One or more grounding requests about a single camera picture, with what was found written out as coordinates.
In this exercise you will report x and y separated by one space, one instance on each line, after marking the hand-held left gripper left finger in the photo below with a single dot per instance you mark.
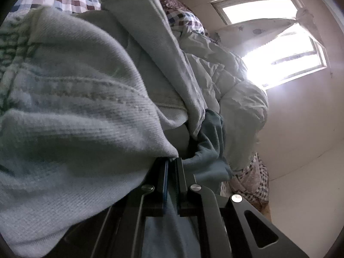
161 193

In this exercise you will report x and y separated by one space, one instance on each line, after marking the white printed curtain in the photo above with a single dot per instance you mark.
242 32

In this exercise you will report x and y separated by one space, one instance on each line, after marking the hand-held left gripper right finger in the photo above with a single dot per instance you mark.
180 193

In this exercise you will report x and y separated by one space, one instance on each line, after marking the floral checkered pillow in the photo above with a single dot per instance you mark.
174 5

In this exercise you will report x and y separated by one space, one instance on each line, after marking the window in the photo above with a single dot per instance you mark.
255 8

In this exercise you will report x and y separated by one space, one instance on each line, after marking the pale grey duvet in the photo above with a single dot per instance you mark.
236 99

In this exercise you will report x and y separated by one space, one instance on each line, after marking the pale grey-green knit garment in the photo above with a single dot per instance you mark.
67 113

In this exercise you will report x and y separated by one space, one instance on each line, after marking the checkered folded quilt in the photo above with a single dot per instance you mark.
252 182

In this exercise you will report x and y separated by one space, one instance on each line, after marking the dark teal sweatshirt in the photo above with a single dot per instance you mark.
211 142

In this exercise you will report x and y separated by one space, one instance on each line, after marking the light blue hoodie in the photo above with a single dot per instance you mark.
150 45

